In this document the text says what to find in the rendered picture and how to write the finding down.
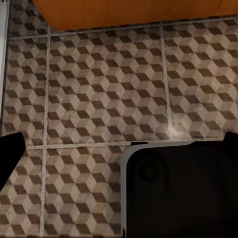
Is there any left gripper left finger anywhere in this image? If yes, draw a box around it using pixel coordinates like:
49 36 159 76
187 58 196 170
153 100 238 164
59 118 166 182
0 132 26 191

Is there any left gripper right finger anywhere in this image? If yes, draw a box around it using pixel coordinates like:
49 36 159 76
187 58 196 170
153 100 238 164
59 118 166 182
222 132 238 172

